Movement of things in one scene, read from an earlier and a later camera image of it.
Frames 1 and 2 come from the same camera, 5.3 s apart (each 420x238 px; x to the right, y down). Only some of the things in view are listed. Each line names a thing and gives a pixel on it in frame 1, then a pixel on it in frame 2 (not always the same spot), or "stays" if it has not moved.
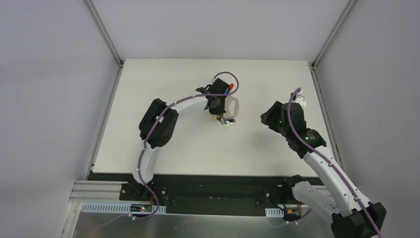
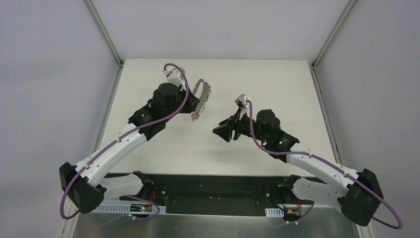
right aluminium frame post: [316, 62] stays
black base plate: [185, 193] stays
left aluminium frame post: [105, 33] stays
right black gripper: [271, 117] → [235, 128]
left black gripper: [217, 107] → [190, 104]
